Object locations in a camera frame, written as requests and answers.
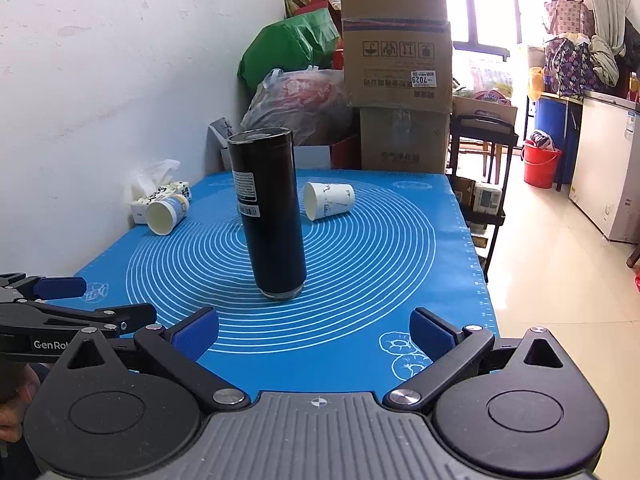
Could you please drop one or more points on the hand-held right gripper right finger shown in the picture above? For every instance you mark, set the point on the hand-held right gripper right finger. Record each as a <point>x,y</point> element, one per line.
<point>431,334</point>

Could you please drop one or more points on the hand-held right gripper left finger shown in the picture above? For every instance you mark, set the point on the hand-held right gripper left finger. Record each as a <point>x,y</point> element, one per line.
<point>197,334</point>

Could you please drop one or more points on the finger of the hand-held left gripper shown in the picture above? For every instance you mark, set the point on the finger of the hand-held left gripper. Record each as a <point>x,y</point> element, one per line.
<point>125,316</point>
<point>60,287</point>

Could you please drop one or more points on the black tumbler cup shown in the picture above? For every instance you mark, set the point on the black tumbler cup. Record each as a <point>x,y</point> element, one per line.
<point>275,240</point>

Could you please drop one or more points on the blue banded paper cup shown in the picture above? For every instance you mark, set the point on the blue banded paper cup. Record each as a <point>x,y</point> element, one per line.
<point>172,208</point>

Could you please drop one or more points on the white paper cup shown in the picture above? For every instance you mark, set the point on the white paper cup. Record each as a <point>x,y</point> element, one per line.
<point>332,200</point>

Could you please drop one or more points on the person's left hand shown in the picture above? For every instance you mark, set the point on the person's left hand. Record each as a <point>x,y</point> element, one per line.
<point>10,417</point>

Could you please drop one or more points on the blue silicone mat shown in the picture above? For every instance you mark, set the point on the blue silicone mat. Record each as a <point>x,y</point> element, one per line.
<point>360,285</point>

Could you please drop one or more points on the tissue pack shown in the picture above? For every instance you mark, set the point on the tissue pack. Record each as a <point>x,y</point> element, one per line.
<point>172,190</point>

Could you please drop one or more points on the white device box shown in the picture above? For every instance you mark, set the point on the white device box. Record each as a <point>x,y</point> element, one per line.
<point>487,197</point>

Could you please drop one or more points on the black trolley rack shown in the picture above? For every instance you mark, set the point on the black trolley rack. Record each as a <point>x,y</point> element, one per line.
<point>502,160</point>

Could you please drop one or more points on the small cardboard box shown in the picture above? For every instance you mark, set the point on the small cardboard box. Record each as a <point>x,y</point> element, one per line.
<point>402,137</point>

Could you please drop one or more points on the white carton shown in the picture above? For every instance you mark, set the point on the white carton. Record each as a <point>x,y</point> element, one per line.
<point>222,135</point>

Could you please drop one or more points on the red box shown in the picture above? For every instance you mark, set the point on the red box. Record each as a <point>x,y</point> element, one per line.
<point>346,151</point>

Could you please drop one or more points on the red bucket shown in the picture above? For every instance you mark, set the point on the red bucket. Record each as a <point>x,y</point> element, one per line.
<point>540,160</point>

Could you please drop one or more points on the white flat box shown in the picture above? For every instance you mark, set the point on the white flat box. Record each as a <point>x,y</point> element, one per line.
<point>312,156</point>

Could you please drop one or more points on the open cardboard box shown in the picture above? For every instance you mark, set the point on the open cardboard box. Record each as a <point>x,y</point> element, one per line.
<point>482,109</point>

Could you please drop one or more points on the blue barrel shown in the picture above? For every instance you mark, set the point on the blue barrel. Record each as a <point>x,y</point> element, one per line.
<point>550,120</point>

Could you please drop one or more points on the white chest freezer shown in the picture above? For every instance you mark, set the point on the white chest freezer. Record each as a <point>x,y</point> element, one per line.
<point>607,160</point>

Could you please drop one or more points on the translucent plastic bag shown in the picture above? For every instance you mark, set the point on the translucent plastic bag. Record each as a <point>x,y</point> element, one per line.
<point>305,102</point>

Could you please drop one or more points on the yellow bottle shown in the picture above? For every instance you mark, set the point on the yellow bottle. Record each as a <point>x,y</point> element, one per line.
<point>535,84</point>

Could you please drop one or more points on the large cardboard box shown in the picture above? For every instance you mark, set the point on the large cardboard box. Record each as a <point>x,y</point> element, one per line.
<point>395,40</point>

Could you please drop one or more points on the green plastic bag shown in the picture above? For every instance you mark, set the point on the green plastic bag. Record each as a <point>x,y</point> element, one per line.
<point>280,45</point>

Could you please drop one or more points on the floral fabric bag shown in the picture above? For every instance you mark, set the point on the floral fabric bag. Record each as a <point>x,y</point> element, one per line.
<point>570,67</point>

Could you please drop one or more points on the window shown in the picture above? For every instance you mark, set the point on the window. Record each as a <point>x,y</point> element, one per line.
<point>492,5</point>

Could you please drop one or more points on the pink patterned bag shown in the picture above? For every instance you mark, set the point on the pink patterned bag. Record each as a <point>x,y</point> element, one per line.
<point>570,15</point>

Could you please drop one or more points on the red gift bag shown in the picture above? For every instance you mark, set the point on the red gift bag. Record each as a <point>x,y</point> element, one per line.
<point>312,5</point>

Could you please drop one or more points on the grey curtain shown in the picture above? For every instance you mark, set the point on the grey curtain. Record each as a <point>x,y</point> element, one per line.
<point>610,10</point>

